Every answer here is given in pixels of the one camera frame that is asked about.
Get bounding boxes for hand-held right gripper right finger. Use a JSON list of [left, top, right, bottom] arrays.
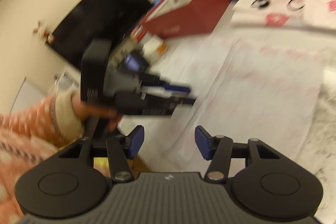
[[195, 126, 281, 184]]

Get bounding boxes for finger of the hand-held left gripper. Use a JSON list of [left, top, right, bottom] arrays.
[[140, 74, 192, 95], [115, 92, 197, 118]]

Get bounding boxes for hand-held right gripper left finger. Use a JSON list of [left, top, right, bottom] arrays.
[[59, 126, 145, 182]]

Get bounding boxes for red cardboard box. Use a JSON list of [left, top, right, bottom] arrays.
[[139, 0, 235, 39]]

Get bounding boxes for person's left forearm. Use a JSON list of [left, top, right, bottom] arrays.
[[0, 89, 86, 224]]

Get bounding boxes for white bag red characters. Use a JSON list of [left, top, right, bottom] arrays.
[[302, 0, 336, 35]]

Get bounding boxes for person's left hand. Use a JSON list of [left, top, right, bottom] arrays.
[[71, 94, 123, 131]]

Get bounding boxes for orange white small packet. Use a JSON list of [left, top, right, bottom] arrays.
[[142, 36, 168, 59]]

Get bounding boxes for black television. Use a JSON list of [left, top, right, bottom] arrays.
[[43, 0, 154, 72]]

